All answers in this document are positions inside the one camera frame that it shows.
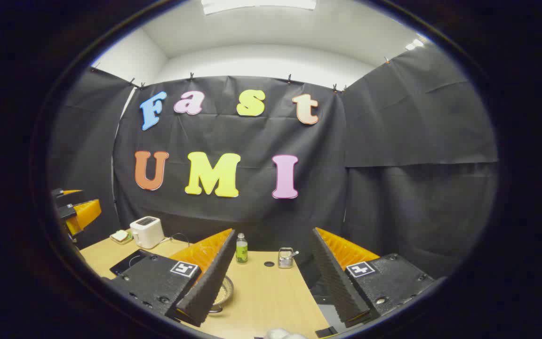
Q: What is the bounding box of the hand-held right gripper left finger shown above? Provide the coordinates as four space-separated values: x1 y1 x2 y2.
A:
102 229 236 328

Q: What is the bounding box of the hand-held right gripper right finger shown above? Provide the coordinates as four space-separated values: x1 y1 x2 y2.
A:
311 227 436 329

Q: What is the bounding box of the stainless steel pot black handle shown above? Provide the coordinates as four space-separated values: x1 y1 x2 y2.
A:
210 275 234 314

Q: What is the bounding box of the black induction cooktop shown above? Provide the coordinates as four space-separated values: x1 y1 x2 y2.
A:
110 250 159 278

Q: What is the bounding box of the green plate with sandwich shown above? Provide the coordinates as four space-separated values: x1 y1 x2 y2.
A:
110 229 134 245

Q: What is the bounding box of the white toaster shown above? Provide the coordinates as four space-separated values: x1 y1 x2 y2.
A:
130 216 165 249

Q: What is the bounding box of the ceiling light panel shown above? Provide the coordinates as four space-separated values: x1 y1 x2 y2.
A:
200 0 317 15

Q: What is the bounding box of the metal wire utensil holder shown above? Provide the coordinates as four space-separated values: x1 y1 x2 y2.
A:
278 247 300 269

